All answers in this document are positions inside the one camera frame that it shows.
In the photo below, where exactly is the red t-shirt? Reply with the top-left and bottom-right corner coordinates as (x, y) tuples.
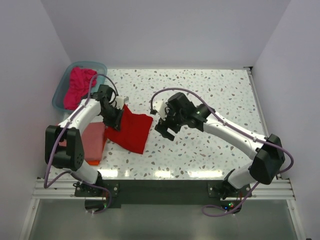
(104, 105), (153, 155)

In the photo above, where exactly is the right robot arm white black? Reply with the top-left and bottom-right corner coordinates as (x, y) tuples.
(150, 92), (285, 196)

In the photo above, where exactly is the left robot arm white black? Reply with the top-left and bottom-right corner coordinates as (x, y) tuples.
(44, 84), (129, 189)

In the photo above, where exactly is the pink folded t-shirt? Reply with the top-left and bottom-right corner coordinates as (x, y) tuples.
(57, 122), (106, 161)

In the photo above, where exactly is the teal plastic bin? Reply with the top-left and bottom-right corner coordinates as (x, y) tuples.
(52, 61), (108, 114)

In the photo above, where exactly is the magenta crumpled t-shirt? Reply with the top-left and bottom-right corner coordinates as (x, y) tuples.
(63, 66), (97, 110)

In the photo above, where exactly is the orange folded t-shirt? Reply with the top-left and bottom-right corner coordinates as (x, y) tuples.
(85, 140), (106, 166)

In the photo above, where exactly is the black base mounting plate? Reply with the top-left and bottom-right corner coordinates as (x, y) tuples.
(73, 179), (252, 212)

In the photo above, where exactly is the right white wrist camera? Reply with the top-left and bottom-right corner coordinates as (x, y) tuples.
(150, 101), (168, 120)

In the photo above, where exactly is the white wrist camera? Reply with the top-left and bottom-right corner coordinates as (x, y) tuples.
(114, 96), (129, 110)
(150, 101), (168, 120)

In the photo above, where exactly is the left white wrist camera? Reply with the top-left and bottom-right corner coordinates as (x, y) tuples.
(114, 96), (129, 110)

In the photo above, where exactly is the aluminium frame rail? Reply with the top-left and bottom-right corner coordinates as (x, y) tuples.
(32, 179), (296, 200)

